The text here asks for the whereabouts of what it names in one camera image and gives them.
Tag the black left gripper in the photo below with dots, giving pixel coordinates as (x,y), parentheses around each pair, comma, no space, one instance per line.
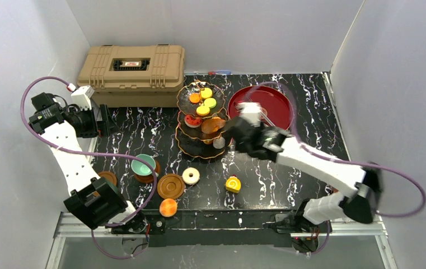
(101,119)

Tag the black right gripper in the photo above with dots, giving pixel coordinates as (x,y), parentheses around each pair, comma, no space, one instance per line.
(237,131)

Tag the silver fork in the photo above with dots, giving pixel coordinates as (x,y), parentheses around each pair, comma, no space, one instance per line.
(266,120)

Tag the dark red round tray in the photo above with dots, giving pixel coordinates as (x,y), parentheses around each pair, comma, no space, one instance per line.
(276,105)

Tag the white cream cake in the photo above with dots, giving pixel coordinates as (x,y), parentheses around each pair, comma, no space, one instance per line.
(219,143)

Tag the teal saucer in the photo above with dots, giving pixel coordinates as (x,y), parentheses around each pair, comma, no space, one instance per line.
(143,164)

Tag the tan plastic toolbox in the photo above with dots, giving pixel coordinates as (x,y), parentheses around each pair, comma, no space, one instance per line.
(148,76)

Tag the golden croissant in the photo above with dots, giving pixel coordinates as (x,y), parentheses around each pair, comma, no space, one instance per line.
(212,125)

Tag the green macaron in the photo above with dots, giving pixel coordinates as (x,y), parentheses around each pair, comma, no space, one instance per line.
(210,103)

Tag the three tier glass stand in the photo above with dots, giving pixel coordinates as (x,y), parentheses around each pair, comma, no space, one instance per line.
(192,141)

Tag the yellow round cracker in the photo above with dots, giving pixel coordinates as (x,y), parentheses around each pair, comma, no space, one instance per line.
(206,93)

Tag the orange round cookie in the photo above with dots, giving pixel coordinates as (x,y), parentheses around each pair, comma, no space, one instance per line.
(195,98)

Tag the orange tart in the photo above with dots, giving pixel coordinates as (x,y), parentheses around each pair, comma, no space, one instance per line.
(168,207)

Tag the brown round wooden coaster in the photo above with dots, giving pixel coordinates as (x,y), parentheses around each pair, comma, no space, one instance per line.
(109,177)

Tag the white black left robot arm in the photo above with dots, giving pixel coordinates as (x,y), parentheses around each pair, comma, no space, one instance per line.
(93,198)

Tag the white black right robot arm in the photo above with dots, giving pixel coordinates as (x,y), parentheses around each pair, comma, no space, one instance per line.
(358,188)

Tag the yellow swirl roll cake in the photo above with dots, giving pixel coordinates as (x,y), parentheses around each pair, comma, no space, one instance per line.
(233,184)

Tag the red blue pen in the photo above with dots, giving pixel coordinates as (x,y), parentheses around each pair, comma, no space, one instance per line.
(220,72)

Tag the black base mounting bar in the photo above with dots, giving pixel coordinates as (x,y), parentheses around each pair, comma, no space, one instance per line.
(224,227)

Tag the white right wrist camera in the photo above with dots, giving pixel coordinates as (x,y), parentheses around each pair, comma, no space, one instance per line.
(250,112)

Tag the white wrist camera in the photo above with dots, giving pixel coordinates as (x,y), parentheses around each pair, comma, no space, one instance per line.
(250,112)
(81,96)

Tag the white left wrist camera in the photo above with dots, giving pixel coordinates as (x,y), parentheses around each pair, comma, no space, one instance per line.
(81,96)

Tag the aluminium frame rail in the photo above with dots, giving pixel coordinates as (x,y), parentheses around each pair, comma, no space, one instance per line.
(349,245)

